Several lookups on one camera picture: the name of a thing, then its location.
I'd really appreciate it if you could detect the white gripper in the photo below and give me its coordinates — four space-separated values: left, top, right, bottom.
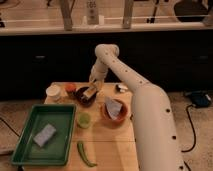
84 77 103 100

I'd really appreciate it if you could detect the white eraser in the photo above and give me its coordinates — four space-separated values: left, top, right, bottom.
83 87 96 99

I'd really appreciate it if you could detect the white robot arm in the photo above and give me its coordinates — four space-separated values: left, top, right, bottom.
89 44 185 171

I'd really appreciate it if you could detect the dark purple bowl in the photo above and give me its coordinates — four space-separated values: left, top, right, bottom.
75 86 96 107

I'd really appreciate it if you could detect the white cloth in bowl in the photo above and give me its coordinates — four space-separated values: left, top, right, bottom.
105 97 122 120

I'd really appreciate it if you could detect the orange bowl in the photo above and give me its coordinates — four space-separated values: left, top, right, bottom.
100 98 128 124

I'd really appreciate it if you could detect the black-white small object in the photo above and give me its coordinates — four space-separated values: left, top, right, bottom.
115 84 128 93

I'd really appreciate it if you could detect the red tomato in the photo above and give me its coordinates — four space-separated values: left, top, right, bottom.
65 82 76 93

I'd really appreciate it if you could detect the small green cup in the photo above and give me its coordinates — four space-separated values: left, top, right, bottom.
77 113 91 129

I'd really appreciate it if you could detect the white cup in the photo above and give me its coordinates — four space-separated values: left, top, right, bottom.
46 85 61 101

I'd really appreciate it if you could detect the green chili pepper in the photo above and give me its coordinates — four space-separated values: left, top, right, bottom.
77 141 97 167

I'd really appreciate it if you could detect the blue-white sponge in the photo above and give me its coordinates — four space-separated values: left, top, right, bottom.
33 124 56 147

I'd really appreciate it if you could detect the green plastic tray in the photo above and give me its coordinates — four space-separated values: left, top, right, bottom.
11 104 76 166

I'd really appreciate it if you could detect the blue-black device on floor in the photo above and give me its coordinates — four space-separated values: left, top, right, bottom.
190 92 211 108

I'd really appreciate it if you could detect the white remote-like post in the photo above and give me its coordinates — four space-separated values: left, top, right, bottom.
86 0 99 25

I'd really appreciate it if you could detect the black cable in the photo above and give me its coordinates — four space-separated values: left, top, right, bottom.
181 103 198 154

